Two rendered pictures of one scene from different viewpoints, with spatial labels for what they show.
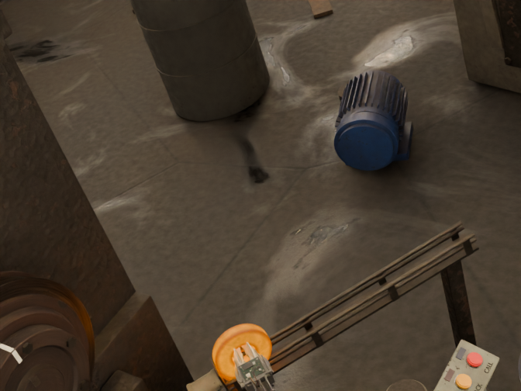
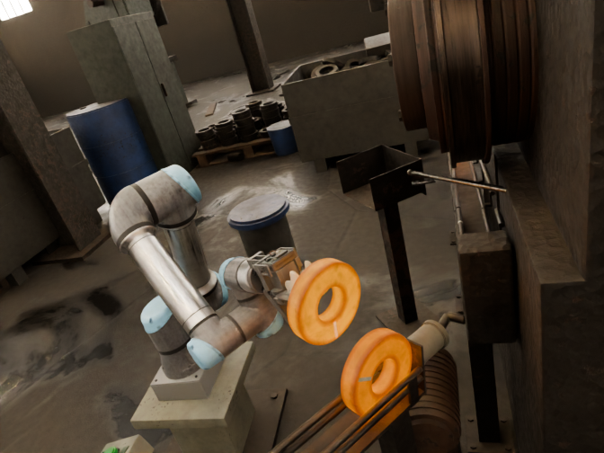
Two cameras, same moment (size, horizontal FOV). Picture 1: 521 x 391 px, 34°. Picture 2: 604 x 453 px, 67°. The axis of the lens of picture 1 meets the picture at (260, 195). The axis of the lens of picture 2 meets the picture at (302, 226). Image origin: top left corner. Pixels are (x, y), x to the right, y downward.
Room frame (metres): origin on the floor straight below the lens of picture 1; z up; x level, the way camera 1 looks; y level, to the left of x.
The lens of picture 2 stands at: (2.14, -0.10, 1.31)
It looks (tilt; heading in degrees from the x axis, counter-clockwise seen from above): 26 degrees down; 156
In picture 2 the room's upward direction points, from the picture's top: 16 degrees counter-clockwise
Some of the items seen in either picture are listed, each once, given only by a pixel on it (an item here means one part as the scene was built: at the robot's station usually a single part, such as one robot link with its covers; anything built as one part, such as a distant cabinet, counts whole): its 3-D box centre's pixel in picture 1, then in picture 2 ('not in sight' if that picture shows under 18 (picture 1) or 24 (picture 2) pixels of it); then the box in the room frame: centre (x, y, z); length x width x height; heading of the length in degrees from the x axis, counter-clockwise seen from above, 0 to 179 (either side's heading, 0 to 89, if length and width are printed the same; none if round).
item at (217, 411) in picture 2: not in sight; (197, 382); (0.87, -0.05, 0.28); 0.32 x 0.32 x 0.04; 48
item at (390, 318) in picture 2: not in sight; (392, 245); (0.87, 0.83, 0.36); 0.26 x 0.20 x 0.72; 170
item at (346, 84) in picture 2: not in sight; (359, 102); (-1.01, 2.14, 0.39); 1.03 x 0.83 x 0.79; 49
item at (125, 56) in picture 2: not in sight; (146, 102); (-2.57, 0.80, 0.75); 0.70 x 0.48 x 1.50; 135
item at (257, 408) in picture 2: not in sight; (212, 413); (0.87, -0.05, 0.13); 0.40 x 0.40 x 0.26; 48
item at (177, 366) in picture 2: not in sight; (180, 350); (0.87, -0.05, 0.43); 0.15 x 0.15 x 0.10
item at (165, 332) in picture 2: not in sight; (166, 320); (0.86, -0.05, 0.54); 0.13 x 0.12 x 0.14; 98
